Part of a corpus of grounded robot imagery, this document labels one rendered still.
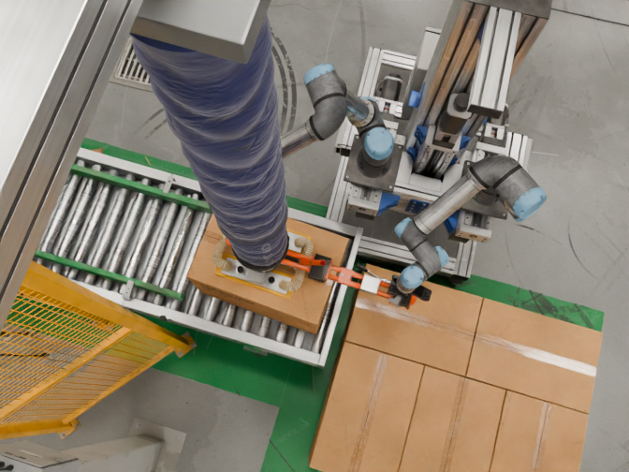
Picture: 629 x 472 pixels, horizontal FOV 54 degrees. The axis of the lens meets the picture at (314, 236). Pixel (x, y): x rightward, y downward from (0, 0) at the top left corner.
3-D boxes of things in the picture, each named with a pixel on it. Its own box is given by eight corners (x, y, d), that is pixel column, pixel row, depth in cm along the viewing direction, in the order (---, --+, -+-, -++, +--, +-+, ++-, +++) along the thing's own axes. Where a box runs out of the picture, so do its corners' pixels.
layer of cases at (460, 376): (308, 459, 320) (308, 466, 282) (359, 278, 346) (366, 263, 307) (533, 530, 313) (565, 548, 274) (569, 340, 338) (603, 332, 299)
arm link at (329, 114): (360, 128, 216) (251, 186, 236) (351, 101, 218) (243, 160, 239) (346, 121, 206) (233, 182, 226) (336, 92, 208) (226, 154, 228)
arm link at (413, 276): (431, 276, 215) (411, 290, 213) (424, 282, 225) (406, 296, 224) (416, 258, 216) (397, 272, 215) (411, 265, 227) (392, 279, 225)
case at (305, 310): (200, 292, 301) (185, 276, 263) (231, 218, 311) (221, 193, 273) (316, 334, 297) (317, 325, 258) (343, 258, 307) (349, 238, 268)
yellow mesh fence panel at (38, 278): (62, 439, 335) (-313, 498, 132) (52, 423, 337) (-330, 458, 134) (197, 346, 349) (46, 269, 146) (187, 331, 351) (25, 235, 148)
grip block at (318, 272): (306, 277, 253) (306, 274, 248) (314, 255, 256) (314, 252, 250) (325, 284, 253) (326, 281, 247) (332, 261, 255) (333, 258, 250)
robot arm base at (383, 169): (360, 142, 270) (362, 133, 261) (394, 150, 269) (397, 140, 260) (353, 173, 266) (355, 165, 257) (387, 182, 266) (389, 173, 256)
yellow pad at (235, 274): (214, 274, 263) (213, 272, 258) (223, 253, 266) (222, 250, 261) (290, 300, 261) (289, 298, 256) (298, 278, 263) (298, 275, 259)
